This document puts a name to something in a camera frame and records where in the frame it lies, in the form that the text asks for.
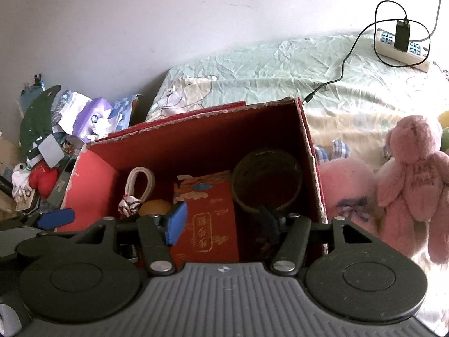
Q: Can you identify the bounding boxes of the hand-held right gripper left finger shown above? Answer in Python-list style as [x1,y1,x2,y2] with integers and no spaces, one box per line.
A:
[72,201,189,276]

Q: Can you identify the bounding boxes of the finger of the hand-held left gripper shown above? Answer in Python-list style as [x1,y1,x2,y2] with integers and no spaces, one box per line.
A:
[17,208,76,234]

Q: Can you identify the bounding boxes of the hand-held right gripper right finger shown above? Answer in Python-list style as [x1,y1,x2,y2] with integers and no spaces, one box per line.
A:
[259,205,372,276]

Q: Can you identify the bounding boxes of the small red flowered box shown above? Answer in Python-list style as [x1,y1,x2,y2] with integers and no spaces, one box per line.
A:
[173,170,240,265]

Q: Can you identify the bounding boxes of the large red cardboard box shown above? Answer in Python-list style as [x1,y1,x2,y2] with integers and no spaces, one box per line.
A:
[54,97,328,264]

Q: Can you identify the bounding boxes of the grey green flat box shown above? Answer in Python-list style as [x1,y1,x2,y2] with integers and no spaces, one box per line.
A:
[47,158,76,208]

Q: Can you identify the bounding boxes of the red plush toy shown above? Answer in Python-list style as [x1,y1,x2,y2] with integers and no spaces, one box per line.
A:
[28,163,60,197]

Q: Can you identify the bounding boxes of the white tentacled plush toy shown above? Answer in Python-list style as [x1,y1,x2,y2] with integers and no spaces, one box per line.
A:
[12,163,34,201]

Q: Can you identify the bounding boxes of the white square card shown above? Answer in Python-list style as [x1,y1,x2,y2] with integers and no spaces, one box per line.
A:
[38,133,65,167]

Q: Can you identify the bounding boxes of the light pink plush toy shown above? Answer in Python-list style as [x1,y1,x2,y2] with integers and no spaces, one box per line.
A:
[314,140,386,244]

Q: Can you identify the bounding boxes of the purple haired figure box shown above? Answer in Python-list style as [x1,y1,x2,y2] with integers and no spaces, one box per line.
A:
[67,97,113,144]

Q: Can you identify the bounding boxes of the crumpled white papers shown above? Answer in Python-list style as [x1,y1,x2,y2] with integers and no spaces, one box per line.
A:
[52,89,92,134]

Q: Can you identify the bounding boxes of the blue checked cloth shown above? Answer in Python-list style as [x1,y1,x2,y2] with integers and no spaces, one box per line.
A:
[112,94,143,129]

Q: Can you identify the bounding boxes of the mauve pink teddy bear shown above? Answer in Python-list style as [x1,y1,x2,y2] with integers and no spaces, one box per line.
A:
[377,115,449,264]

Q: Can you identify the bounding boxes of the white power strip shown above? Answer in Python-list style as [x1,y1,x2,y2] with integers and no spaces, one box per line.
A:
[372,30,431,74]

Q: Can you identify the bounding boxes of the black charger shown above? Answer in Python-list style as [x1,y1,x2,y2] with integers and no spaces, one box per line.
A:
[393,19,411,53]

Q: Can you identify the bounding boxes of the black charging cable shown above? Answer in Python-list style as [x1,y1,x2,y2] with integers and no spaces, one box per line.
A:
[303,0,432,104]

